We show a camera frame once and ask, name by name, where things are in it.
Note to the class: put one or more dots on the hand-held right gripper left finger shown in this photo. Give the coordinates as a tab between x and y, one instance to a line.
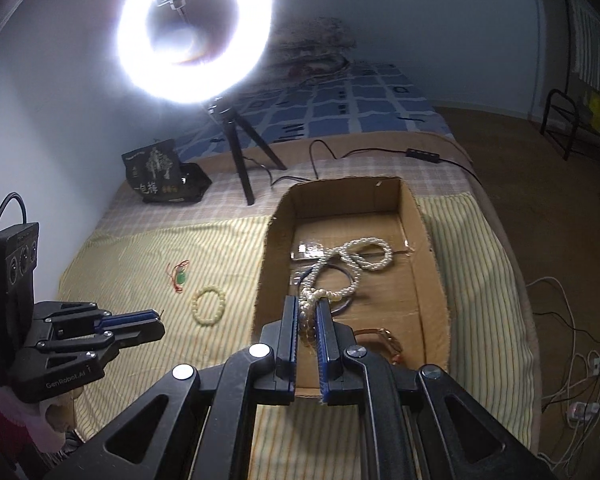
287	360

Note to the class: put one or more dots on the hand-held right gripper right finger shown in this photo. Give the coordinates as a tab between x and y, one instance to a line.
322	355

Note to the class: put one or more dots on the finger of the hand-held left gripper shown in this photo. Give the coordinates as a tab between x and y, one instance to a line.
130	335
130	316

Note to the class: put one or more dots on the black bangle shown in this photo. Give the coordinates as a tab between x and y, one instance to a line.
345	270

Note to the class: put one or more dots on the cardboard box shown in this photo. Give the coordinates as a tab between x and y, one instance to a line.
405	310

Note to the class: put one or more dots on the person's left hand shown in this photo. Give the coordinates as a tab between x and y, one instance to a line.
57	412

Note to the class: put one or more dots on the yellow striped sheet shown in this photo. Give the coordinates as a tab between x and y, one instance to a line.
130	260

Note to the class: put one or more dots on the beige checked sheet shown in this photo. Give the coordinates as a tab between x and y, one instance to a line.
205	210

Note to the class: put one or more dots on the black printed bag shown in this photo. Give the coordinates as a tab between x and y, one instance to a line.
155	165

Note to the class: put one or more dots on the black tripod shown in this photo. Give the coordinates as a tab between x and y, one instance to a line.
245	175

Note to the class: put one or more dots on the blue patterned blanket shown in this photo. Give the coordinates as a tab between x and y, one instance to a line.
330	110

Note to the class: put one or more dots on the floral printed pillow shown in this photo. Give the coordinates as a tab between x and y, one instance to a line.
310	50

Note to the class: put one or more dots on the black clothes rack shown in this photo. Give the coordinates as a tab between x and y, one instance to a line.
555	97

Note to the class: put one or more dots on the grey flat board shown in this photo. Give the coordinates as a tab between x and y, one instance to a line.
550	35

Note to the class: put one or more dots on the white striped towel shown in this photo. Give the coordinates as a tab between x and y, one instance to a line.
590	35

